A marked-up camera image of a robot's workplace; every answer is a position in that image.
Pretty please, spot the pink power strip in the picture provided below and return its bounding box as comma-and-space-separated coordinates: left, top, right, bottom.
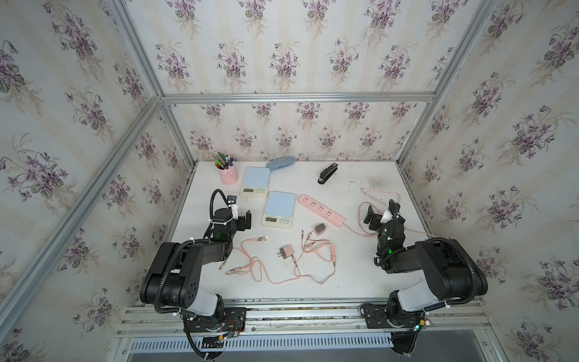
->
298, 195, 345, 228

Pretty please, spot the pink multi-head charging cable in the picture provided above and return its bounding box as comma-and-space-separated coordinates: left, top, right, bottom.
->
300, 229, 338, 266

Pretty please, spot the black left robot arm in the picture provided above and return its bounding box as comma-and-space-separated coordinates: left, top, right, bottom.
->
140, 189, 252, 321

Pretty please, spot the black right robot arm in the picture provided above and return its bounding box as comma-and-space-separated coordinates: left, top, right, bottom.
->
363, 200, 489, 325

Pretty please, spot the pink pen holder cup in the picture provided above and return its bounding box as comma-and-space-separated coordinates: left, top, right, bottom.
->
219, 165, 239, 186

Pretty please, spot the pink charger adapter with prongs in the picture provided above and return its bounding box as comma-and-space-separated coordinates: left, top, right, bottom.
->
277, 244, 294, 259

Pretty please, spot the coloured pens bundle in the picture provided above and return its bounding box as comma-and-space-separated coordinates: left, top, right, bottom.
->
212, 152, 235, 170

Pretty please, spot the blue fabric pencil case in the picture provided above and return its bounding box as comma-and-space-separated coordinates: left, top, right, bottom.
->
266, 156, 296, 171

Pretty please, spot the black stapler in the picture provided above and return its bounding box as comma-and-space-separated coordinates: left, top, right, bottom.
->
318, 163, 339, 185

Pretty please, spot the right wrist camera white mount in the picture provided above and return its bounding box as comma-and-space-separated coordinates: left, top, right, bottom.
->
380, 210, 393, 224

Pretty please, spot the pink power strip cord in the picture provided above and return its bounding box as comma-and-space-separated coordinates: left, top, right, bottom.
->
341, 187, 431, 239

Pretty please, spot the pink charging cable left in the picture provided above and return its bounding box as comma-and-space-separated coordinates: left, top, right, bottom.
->
219, 234, 336, 286

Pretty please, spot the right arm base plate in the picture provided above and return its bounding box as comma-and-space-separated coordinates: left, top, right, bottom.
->
359, 303, 427, 330

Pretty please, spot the aluminium rail frame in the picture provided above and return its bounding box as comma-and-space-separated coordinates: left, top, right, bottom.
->
113, 298, 492, 338

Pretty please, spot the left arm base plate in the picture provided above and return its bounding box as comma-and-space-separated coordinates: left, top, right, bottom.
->
184, 307, 247, 334

